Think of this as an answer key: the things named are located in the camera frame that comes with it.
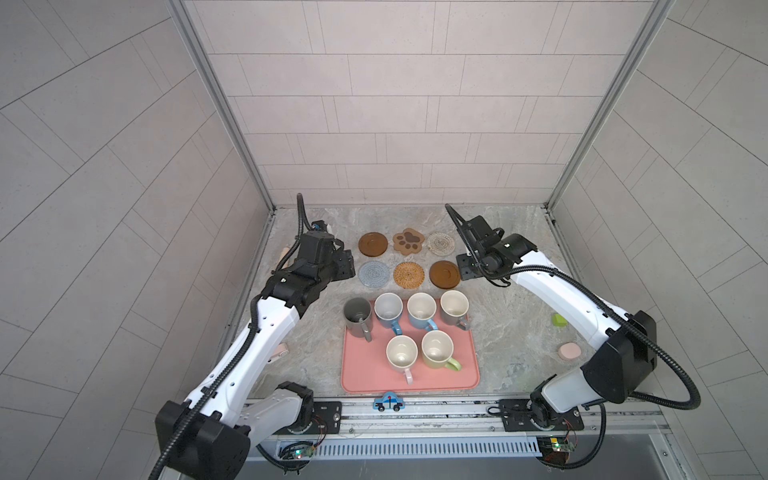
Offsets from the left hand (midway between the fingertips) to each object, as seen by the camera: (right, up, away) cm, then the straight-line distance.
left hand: (350, 254), depth 77 cm
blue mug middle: (+19, -17, +10) cm, 27 cm away
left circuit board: (-8, -42, -12) cm, 45 cm away
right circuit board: (+49, -44, -9) cm, 66 cm away
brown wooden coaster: (+3, +1, +28) cm, 28 cm away
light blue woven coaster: (+4, -8, +19) cm, 22 cm away
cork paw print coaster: (+16, +2, +29) cm, 33 cm away
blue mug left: (+10, -16, +8) cm, 21 cm away
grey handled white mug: (+29, -15, +8) cm, 34 cm away
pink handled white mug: (+13, -28, +4) cm, 31 cm away
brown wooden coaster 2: (+28, -8, +19) cm, 34 cm away
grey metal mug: (+1, -18, +7) cm, 19 cm away
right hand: (+31, -4, +5) cm, 32 cm away
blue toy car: (+10, -36, -5) cm, 37 cm away
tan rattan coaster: (+16, -9, +20) cm, 27 cm away
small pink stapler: (-19, -26, +2) cm, 32 cm away
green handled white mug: (+23, -26, +3) cm, 35 cm away
